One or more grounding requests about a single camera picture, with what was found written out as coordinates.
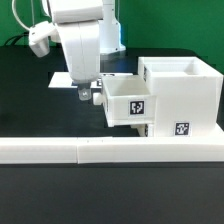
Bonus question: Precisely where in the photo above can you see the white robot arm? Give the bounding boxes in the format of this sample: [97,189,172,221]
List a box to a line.
[41,0,126,101]

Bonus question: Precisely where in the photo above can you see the white L-shaped fence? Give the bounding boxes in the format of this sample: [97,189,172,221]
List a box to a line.
[0,135,224,164]

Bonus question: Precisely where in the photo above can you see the white drawer cabinet box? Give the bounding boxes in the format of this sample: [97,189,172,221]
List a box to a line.
[129,57,223,137]

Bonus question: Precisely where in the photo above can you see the white front drawer tray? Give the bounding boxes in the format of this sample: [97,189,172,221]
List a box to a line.
[131,124,154,137]

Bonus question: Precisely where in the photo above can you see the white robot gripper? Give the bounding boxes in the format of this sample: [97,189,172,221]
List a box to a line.
[56,21,100,101]

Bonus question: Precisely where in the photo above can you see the black cables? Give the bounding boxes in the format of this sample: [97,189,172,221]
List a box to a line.
[3,0,34,47]

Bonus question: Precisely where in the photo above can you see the white marker sheet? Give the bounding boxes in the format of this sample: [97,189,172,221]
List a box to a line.
[48,72,116,89]

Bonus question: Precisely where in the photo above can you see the white drawer tray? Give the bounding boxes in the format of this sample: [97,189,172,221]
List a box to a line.
[131,124,154,137]
[93,75,156,127]

